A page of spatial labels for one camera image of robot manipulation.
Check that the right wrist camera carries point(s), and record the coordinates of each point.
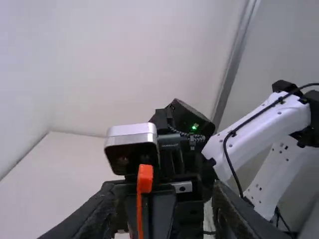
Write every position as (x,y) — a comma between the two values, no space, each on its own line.
(130,147)

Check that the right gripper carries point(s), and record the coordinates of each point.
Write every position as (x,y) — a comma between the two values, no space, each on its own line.
(184,164)

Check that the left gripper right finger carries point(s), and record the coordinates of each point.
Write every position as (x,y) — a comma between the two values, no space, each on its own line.
(239,216)

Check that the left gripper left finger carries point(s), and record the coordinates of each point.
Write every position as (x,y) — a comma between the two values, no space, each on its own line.
(94,214)

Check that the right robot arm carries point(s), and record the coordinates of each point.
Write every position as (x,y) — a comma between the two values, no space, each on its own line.
(261,124)

